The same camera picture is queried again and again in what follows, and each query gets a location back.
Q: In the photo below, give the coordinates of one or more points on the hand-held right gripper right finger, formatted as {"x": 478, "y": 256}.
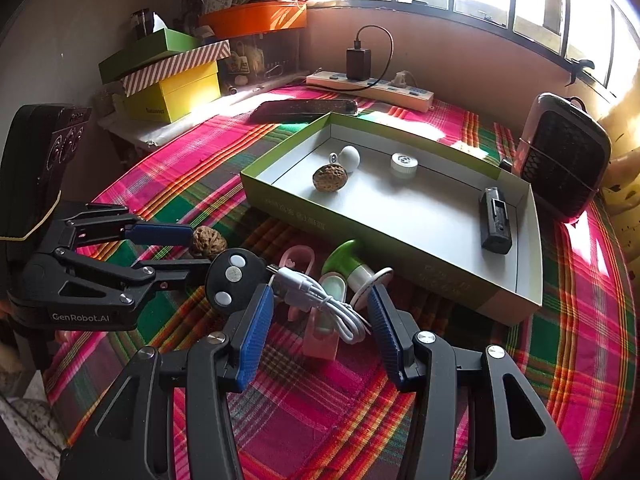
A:
{"x": 387, "y": 340}

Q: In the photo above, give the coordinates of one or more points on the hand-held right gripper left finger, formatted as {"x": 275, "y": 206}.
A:
{"x": 255, "y": 335}

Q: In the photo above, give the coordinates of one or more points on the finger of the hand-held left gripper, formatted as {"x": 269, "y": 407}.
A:
{"x": 150, "y": 271}
{"x": 160, "y": 234}

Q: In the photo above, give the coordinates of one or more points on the brown walnut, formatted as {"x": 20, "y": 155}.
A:
{"x": 330, "y": 177}
{"x": 206, "y": 242}

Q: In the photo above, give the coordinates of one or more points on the black oval gadget white buttons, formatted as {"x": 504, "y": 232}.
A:
{"x": 240, "y": 290}

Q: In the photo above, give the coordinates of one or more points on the pink plastic hook clip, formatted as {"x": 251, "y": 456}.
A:
{"x": 320, "y": 342}
{"x": 302, "y": 250}

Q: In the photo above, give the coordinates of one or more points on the green and white mushroom-shaped hook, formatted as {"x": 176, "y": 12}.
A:
{"x": 345, "y": 260}

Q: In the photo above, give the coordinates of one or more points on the green and white cardboard box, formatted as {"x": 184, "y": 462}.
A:
{"x": 425, "y": 210}

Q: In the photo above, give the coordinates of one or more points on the black rectangular clip device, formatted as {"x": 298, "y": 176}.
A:
{"x": 495, "y": 230}

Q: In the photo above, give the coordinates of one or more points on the white round cap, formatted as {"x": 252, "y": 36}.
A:
{"x": 404, "y": 165}

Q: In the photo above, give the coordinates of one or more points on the yellow box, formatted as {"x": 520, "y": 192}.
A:
{"x": 180, "y": 92}

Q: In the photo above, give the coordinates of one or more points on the striped box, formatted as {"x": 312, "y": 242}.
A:
{"x": 175, "y": 67}

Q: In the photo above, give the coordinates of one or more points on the colourful plaid cloth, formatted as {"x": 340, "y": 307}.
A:
{"x": 575, "y": 310}

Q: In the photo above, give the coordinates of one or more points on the black smartphone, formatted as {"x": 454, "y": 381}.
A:
{"x": 305, "y": 108}

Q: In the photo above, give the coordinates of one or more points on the clear storage container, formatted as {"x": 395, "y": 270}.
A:
{"x": 270, "y": 55}

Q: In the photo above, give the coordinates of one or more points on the white power strip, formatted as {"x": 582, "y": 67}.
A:
{"x": 400, "y": 91}

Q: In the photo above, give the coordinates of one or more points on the pink and black space heater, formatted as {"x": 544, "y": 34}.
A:
{"x": 565, "y": 160}

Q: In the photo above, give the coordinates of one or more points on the small white plug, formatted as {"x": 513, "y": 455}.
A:
{"x": 400, "y": 79}

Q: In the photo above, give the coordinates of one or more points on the black charger adapter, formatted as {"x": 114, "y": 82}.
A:
{"x": 358, "y": 62}

